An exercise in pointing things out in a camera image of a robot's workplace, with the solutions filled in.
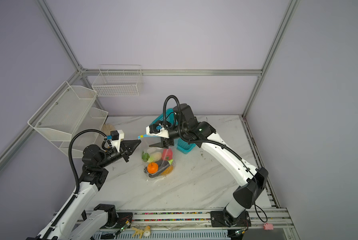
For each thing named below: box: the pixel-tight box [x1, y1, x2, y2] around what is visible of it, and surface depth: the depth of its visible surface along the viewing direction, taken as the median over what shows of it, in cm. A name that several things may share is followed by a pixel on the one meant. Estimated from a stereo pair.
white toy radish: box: [142, 150, 162, 163], surface depth 83 cm
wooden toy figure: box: [131, 225, 151, 239], surface depth 70 cm
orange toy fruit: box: [147, 162, 159, 174], surface depth 81 cm
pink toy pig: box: [263, 222, 274, 230], surface depth 72 cm
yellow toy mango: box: [161, 165, 174, 176], surface depth 86 cm
